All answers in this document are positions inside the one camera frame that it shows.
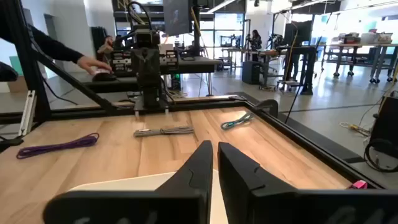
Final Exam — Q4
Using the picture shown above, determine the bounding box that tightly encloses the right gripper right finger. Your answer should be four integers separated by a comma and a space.
217, 141, 398, 224

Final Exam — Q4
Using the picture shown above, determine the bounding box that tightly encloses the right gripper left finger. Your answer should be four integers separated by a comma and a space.
42, 139, 215, 224

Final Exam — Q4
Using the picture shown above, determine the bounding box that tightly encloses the person's forearm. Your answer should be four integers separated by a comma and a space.
27, 23, 85, 65

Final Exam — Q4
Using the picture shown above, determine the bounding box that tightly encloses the cardboard box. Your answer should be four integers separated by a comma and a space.
7, 76, 29, 93

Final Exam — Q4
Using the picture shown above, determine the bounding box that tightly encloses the purple USB-C cable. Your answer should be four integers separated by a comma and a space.
16, 133, 100, 160

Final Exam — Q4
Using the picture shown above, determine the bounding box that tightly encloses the black computer tower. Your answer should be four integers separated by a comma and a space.
241, 60, 262, 85

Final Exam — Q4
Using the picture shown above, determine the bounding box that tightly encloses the teal USB-C cable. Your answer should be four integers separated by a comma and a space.
220, 112, 254, 131

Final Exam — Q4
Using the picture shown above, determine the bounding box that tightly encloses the white top work table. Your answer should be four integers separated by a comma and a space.
322, 42, 398, 84

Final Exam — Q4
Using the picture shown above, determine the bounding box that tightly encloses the black equipment box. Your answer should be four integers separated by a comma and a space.
369, 93, 398, 150

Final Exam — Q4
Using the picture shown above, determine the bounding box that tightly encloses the black computer mouse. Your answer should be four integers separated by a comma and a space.
92, 70, 118, 82

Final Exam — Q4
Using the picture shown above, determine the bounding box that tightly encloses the yellow white floor cable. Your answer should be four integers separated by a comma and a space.
338, 121, 371, 136

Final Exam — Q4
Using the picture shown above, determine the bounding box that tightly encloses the black table frame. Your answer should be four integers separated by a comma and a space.
0, 0, 386, 190

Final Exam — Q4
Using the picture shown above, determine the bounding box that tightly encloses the black frame clamp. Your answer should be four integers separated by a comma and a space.
254, 98, 279, 118

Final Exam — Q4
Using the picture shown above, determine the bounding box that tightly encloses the small pink object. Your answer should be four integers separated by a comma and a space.
348, 179, 368, 190

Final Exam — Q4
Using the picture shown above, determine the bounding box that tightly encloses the black cable coil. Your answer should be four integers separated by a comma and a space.
363, 138, 398, 174

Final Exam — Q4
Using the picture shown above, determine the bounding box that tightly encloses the computer monitor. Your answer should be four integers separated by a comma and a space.
284, 20, 313, 47
163, 0, 193, 37

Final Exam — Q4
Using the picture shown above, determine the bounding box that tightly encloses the teal board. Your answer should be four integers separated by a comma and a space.
9, 55, 24, 76

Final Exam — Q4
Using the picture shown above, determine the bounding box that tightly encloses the grey USB-C cable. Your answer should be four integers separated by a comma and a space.
133, 125, 195, 138

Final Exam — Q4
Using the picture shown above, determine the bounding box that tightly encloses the white plastic tray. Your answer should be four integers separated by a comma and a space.
68, 169, 229, 224

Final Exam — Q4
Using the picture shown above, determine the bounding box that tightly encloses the black computer green light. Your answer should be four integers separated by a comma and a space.
170, 73, 183, 91

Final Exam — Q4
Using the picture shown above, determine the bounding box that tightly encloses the silver frame bracket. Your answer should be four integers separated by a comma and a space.
18, 90, 37, 136

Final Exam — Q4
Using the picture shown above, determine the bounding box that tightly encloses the person's hand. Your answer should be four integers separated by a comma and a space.
76, 55, 113, 75

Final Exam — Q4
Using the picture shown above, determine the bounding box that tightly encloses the person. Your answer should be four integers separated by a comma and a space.
248, 29, 262, 62
96, 35, 115, 63

